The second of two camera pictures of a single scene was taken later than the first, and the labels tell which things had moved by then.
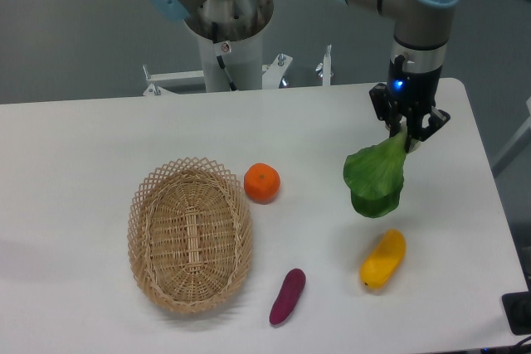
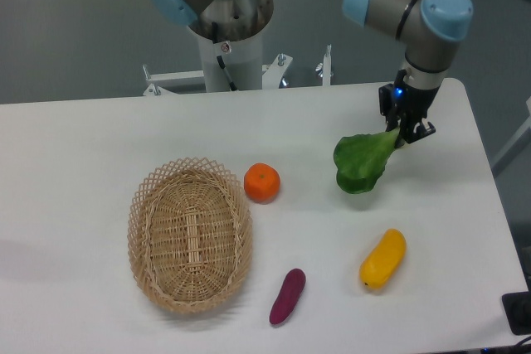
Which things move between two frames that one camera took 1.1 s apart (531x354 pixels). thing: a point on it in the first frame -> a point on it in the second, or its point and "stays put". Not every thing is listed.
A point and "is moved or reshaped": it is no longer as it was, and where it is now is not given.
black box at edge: x=517 y=307 stays put
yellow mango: x=387 y=252 stays put
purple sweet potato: x=292 y=285 stays put
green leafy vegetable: x=374 y=176 is moved or reshaped
